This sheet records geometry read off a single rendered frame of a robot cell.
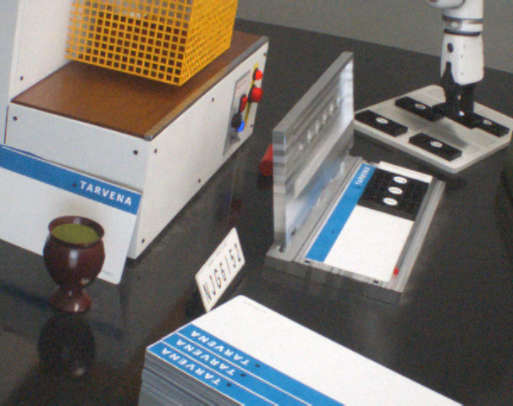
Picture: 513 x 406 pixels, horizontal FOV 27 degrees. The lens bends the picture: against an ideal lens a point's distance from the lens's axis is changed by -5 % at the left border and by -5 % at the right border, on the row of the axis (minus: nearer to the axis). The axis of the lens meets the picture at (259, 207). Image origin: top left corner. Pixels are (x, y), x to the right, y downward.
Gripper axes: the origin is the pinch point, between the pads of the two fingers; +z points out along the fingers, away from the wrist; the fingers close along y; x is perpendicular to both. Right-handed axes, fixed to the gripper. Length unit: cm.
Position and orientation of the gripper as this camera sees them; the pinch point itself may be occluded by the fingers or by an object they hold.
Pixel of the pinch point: (460, 106)
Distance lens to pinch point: 221.2
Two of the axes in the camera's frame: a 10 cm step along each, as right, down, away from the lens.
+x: -7.5, -2.2, 6.2
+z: -0.1, 9.5, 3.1
